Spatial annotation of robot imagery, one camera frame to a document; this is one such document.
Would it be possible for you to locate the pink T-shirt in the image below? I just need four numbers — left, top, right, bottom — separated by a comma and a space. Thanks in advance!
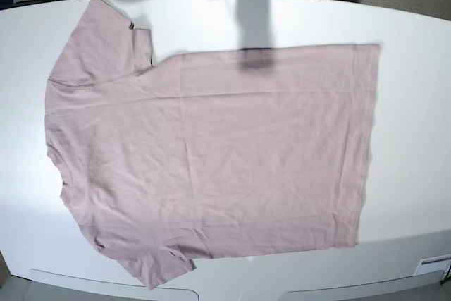
45, 0, 380, 289

